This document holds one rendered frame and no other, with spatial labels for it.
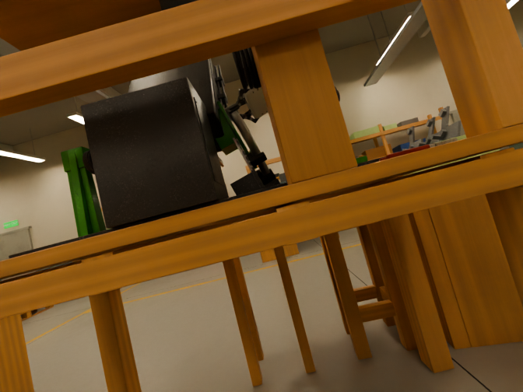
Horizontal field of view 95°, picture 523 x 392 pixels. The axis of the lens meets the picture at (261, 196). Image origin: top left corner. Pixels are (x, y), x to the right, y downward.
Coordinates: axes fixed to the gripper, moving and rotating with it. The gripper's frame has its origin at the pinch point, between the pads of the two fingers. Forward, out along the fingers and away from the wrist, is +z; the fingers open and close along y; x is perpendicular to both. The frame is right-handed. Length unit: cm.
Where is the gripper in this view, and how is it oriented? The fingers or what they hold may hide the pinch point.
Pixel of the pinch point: (235, 113)
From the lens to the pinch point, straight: 90.5
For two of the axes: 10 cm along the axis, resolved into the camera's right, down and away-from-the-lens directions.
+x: 3.2, 5.7, -7.6
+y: -3.8, -6.5, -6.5
